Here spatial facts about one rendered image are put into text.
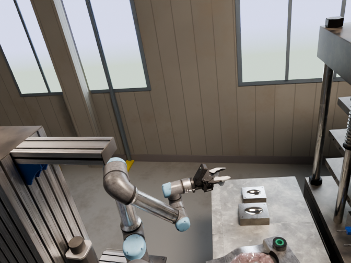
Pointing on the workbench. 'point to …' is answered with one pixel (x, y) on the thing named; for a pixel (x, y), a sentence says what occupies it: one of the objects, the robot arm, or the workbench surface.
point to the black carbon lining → (273, 256)
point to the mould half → (289, 256)
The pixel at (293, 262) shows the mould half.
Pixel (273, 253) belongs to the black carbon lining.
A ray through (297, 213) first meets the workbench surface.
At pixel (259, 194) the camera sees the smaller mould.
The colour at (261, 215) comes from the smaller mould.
